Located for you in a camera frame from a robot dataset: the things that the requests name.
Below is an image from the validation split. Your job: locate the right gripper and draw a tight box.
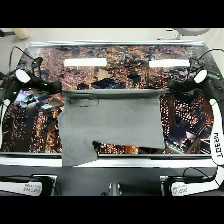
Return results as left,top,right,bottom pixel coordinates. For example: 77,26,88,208
167,80,186,94

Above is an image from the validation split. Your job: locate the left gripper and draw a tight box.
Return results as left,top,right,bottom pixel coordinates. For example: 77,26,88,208
46,80,64,95

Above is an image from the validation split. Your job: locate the grey T-shirt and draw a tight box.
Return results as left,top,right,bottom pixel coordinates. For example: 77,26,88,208
57,88,167,167

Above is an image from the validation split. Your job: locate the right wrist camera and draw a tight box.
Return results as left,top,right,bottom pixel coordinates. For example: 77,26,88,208
188,56,201,78

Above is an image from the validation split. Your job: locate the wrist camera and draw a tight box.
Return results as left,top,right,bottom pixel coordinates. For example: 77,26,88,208
31,56,45,80
188,56,201,78

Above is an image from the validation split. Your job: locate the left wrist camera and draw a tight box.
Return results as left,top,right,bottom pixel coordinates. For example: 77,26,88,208
31,56,45,80

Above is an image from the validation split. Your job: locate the black cable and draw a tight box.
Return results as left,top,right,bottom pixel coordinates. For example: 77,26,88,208
182,166,215,183
8,45,36,74
195,47,224,62

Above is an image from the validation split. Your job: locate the silver frame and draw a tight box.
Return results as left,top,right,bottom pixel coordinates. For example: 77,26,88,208
0,40,224,197

